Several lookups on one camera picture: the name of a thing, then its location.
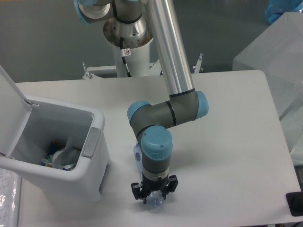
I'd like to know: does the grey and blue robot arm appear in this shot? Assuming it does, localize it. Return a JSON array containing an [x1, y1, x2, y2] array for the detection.
[[73, 0, 209, 201]]

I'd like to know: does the translucent white plastic box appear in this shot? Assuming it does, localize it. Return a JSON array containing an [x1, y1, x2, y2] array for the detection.
[[232, 12, 303, 166]]

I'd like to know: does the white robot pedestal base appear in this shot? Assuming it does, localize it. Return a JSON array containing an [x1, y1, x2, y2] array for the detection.
[[81, 44, 204, 80]]

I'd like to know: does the black device at edge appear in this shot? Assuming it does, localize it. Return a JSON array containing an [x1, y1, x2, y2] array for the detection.
[[286, 192, 303, 217]]

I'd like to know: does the clear plastic sheet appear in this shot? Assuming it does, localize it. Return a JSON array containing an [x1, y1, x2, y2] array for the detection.
[[0, 169, 22, 227]]

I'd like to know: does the clear plastic water bottle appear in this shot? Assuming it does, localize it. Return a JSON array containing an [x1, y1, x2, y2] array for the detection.
[[133, 141, 165, 211]]

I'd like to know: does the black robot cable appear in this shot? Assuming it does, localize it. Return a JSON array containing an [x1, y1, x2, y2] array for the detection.
[[119, 37, 132, 78]]

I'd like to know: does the white trash can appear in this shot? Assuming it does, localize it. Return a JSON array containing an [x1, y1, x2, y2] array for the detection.
[[0, 70, 110, 202]]

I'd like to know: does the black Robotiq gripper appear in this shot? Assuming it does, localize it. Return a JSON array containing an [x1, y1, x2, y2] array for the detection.
[[131, 175, 178, 204]]

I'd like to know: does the white tissue wrapper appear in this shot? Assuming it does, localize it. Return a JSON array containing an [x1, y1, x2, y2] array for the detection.
[[41, 136, 81, 171]]

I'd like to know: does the blue yellow snack wrapper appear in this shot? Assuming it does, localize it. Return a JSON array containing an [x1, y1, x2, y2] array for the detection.
[[47, 141, 66, 155]]

